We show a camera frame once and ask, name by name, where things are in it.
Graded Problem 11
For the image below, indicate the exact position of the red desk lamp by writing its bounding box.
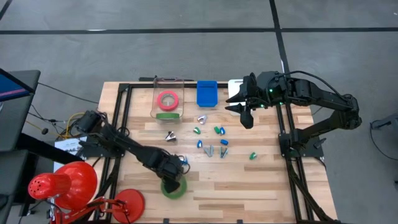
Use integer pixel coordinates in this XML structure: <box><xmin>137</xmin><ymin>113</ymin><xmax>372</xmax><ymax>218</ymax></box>
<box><xmin>27</xmin><ymin>161</ymin><xmax>146</xmax><ymax>224</ymax></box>

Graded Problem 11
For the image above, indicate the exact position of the monitor with blue screen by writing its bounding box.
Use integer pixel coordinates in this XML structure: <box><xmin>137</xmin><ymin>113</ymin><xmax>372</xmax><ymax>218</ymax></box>
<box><xmin>0</xmin><ymin>68</ymin><xmax>35</xmax><ymax>103</ymax></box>

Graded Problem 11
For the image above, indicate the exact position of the white plastic bin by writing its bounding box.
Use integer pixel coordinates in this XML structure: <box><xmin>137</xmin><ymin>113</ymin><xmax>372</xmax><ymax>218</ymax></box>
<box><xmin>228</xmin><ymin>79</ymin><xmax>259</xmax><ymax>117</ymax></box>

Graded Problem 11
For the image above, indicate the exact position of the pink tape roll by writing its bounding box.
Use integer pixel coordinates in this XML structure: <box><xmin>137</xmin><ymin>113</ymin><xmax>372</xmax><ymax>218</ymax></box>
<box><xmin>156</xmin><ymin>90</ymin><xmax>180</xmax><ymax>112</ymax></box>

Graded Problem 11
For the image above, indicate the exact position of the blue plastic basket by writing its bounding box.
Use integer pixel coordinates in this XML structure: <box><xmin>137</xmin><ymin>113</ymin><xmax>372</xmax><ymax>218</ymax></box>
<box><xmin>196</xmin><ymin>80</ymin><xmax>219</xmax><ymax>108</ymax></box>

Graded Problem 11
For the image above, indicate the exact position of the black aluminium rig frame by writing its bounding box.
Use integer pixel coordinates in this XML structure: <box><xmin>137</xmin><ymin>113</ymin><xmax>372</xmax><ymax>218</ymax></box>
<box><xmin>93</xmin><ymin>81</ymin><xmax>343</xmax><ymax>224</ymax></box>

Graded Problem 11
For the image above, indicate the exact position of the yellow cable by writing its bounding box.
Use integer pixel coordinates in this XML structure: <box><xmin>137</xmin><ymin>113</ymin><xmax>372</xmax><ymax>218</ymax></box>
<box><xmin>63</xmin><ymin>111</ymin><xmax>85</xmax><ymax>139</ymax></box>

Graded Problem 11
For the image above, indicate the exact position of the green tape roll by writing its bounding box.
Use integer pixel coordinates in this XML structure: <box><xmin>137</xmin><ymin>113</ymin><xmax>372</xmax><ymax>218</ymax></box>
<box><xmin>155</xmin><ymin>112</ymin><xmax>181</xmax><ymax>121</ymax></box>
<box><xmin>160</xmin><ymin>175</ymin><xmax>188</xmax><ymax>200</ymax></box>

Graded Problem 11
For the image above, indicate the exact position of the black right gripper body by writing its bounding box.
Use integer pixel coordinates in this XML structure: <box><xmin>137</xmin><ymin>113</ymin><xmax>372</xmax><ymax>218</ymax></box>
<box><xmin>239</xmin><ymin>72</ymin><xmax>266</xmax><ymax>130</ymax></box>

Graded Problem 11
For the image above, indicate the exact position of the grey chair base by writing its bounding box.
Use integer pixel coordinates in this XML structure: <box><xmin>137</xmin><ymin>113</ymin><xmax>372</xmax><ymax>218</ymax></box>
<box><xmin>382</xmin><ymin>112</ymin><xmax>398</xmax><ymax>129</ymax></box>

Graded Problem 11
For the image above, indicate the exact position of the clear plastic container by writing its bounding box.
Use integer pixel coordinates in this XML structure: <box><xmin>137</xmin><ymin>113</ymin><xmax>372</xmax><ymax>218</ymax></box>
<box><xmin>150</xmin><ymin>77</ymin><xmax>185</xmax><ymax>124</ymax></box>

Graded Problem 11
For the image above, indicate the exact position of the white printed paper sheet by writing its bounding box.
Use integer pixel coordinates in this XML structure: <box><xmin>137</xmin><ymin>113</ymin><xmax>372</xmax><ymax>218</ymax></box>
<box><xmin>53</xmin><ymin>136</ymin><xmax>88</xmax><ymax>174</ymax></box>

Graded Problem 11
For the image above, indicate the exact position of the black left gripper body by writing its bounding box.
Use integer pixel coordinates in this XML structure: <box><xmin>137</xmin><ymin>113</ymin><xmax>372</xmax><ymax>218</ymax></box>
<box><xmin>146</xmin><ymin>149</ymin><xmax>187</xmax><ymax>183</ymax></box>

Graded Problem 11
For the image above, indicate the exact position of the black floor cable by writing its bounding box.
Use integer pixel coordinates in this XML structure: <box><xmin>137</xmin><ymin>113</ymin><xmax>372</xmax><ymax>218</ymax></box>
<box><xmin>36</xmin><ymin>81</ymin><xmax>100</xmax><ymax>105</ymax></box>

